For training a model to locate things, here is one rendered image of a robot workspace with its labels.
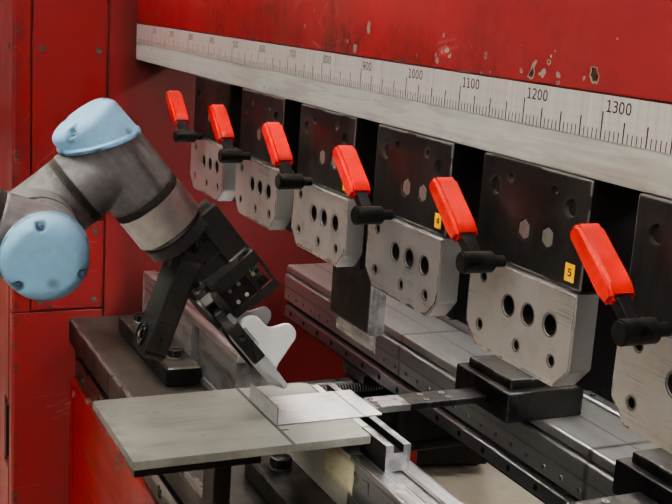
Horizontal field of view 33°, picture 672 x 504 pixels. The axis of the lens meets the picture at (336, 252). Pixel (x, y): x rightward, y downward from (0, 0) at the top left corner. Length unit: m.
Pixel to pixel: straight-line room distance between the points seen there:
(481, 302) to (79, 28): 1.19
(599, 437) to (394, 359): 0.44
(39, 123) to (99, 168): 0.89
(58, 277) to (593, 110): 0.46
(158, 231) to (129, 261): 0.94
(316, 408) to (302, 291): 0.72
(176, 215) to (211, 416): 0.25
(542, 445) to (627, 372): 0.58
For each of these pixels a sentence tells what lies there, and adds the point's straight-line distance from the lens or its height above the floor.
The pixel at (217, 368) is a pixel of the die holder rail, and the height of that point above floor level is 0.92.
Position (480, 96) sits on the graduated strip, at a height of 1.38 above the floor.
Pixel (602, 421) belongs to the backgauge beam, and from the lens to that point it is 1.40.
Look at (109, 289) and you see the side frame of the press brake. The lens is 2.08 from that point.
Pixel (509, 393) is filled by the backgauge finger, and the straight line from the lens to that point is 1.34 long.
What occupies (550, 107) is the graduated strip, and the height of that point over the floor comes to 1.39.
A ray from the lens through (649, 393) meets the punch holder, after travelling 0.80.
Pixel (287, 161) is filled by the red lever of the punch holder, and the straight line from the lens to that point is 1.28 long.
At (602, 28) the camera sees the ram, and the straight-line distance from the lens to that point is 0.84.
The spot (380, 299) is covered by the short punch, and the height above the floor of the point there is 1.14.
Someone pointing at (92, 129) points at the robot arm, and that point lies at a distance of 1.10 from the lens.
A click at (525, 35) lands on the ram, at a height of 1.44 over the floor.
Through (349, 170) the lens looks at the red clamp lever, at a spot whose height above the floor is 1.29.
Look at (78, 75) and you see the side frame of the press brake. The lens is 2.00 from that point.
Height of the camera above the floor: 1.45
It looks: 12 degrees down
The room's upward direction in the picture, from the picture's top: 4 degrees clockwise
